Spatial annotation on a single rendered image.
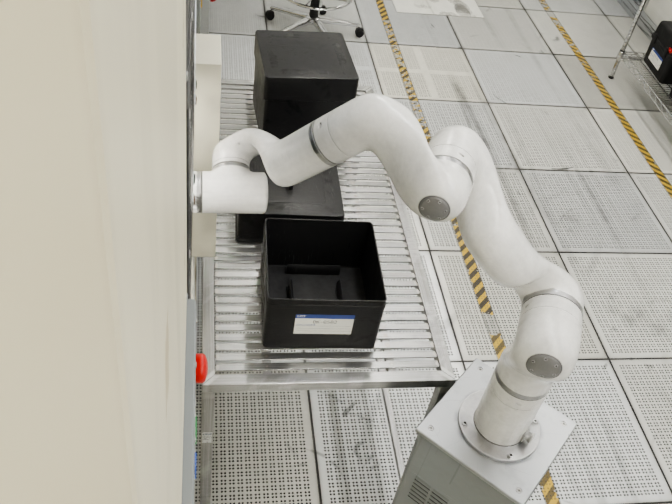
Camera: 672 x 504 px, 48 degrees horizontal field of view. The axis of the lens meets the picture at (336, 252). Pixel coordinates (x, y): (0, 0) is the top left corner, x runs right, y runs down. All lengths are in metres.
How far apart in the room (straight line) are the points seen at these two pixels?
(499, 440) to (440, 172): 0.73
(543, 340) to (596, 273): 2.08
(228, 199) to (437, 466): 0.78
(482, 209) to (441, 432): 0.59
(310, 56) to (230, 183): 0.97
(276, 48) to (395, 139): 1.19
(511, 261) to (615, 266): 2.20
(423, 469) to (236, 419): 0.94
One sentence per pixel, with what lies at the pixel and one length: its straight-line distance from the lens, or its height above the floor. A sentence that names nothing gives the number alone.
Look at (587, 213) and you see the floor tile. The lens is 3.81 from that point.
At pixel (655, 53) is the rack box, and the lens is 4.81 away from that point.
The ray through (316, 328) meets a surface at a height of 0.84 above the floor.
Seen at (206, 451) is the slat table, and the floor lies 0.48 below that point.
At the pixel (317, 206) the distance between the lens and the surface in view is 2.05.
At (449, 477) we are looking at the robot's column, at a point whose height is 0.67.
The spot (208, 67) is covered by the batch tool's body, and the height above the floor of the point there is 1.39.
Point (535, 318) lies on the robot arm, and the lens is 1.47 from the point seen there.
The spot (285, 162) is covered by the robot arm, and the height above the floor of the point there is 1.34.
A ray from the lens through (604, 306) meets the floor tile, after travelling 3.37.
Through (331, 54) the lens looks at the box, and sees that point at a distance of 2.43.
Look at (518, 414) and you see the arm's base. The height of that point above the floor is 0.89.
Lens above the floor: 2.18
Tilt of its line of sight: 43 degrees down
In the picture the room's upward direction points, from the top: 10 degrees clockwise
